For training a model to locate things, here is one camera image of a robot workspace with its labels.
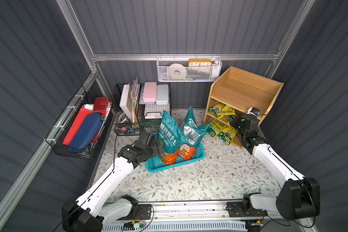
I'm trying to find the yellow green bag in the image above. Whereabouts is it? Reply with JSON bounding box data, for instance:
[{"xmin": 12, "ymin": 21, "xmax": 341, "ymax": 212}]
[
  {"xmin": 218, "ymin": 127, "xmax": 237, "ymax": 146},
  {"xmin": 207, "ymin": 119, "xmax": 227, "ymax": 138},
  {"xmin": 207, "ymin": 102, "xmax": 235, "ymax": 118},
  {"xmin": 228, "ymin": 115, "xmax": 237, "ymax": 125}
]

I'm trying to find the teal plastic basket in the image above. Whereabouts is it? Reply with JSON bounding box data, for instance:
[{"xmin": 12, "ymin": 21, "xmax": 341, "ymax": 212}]
[{"xmin": 145, "ymin": 144, "xmax": 206, "ymax": 173}]

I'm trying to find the teal fertilizer bag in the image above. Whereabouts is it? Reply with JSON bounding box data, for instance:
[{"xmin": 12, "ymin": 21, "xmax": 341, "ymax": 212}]
[
  {"xmin": 158, "ymin": 111, "xmax": 187, "ymax": 165},
  {"xmin": 178, "ymin": 106, "xmax": 210, "ymax": 161}
]

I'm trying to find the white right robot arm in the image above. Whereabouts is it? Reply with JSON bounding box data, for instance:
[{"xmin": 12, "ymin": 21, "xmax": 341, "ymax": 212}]
[{"xmin": 230, "ymin": 107, "xmax": 321, "ymax": 221}]

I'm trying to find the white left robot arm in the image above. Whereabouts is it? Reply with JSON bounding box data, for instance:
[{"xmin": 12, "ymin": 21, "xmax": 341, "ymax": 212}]
[{"xmin": 60, "ymin": 131, "xmax": 164, "ymax": 232}]

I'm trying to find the wooden shelf unit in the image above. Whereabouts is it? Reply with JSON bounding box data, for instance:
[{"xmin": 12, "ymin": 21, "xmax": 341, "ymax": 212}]
[{"xmin": 202, "ymin": 66, "xmax": 284, "ymax": 150}]

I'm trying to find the checkered cloth pouch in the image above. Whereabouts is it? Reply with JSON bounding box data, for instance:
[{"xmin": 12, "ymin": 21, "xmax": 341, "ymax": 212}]
[{"xmin": 143, "ymin": 103, "xmax": 171, "ymax": 119}]

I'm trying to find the white canvas board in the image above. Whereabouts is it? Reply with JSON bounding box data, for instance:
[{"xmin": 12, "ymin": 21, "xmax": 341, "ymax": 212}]
[{"xmin": 119, "ymin": 84, "xmax": 133, "ymax": 122}]

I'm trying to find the light blue pencil case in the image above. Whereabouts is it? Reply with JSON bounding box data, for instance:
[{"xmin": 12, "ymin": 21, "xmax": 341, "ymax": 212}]
[{"xmin": 156, "ymin": 84, "xmax": 169, "ymax": 105}]

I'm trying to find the pink pencil case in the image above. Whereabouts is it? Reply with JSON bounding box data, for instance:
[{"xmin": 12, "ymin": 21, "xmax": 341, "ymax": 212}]
[{"xmin": 142, "ymin": 82, "xmax": 157, "ymax": 103}]

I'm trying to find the blue zip pouch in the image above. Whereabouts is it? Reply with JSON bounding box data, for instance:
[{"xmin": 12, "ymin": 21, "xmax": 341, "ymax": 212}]
[{"xmin": 68, "ymin": 113, "xmax": 103, "ymax": 153}]

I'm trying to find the dark red notebook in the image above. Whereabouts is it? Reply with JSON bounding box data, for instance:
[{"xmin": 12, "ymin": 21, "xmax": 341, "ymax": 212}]
[{"xmin": 92, "ymin": 97, "xmax": 109, "ymax": 113}]

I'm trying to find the red folder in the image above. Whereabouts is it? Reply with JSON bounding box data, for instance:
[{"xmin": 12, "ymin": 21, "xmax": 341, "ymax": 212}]
[{"xmin": 62, "ymin": 104, "xmax": 94, "ymax": 146}]

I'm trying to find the white tape roll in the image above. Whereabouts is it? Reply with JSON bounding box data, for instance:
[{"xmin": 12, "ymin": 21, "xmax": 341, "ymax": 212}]
[{"xmin": 168, "ymin": 63, "xmax": 187, "ymax": 79}]

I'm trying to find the yellow digital clock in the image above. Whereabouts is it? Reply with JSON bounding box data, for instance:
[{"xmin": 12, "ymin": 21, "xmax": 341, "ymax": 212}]
[{"xmin": 188, "ymin": 58, "xmax": 212, "ymax": 67}]

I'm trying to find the black wire desk organizer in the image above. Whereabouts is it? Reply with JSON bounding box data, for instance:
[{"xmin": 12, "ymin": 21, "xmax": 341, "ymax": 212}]
[{"xmin": 114, "ymin": 84, "xmax": 172, "ymax": 136}]

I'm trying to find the black wire wall basket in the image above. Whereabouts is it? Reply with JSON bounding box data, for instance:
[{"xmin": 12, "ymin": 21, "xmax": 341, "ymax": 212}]
[{"xmin": 45, "ymin": 88, "xmax": 114, "ymax": 160}]

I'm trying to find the white wire wall basket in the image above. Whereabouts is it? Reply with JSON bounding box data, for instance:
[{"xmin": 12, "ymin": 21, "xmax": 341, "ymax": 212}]
[{"xmin": 156, "ymin": 56, "xmax": 222, "ymax": 82}]

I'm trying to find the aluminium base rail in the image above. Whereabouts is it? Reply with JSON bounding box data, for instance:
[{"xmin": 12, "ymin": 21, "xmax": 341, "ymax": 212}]
[{"xmin": 66, "ymin": 198, "xmax": 317, "ymax": 232}]

